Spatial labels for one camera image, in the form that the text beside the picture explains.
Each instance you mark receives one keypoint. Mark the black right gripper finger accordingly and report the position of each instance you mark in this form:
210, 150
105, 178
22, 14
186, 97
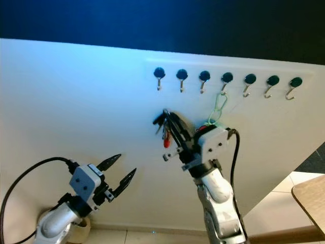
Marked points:
177, 137
183, 123

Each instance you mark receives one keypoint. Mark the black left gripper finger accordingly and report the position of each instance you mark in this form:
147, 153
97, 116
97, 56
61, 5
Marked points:
110, 161
127, 182

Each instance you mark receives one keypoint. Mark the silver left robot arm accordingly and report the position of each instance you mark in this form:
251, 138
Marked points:
56, 226

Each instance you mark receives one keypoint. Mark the black round magnetic hook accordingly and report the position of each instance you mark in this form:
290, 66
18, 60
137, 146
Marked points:
159, 72
204, 75
250, 79
182, 74
227, 77
272, 80
295, 82

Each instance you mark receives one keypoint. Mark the large white board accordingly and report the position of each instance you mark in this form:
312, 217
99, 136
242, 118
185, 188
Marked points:
106, 122

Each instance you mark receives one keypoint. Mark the green loop with red fob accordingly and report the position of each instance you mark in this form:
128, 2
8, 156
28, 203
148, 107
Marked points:
217, 97

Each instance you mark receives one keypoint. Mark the beige tape roll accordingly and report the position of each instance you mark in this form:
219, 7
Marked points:
81, 233

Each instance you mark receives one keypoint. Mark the wooden dining table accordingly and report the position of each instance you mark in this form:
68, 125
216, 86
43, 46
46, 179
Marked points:
310, 195

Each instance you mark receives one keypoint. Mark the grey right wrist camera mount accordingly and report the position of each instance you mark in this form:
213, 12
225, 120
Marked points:
214, 146

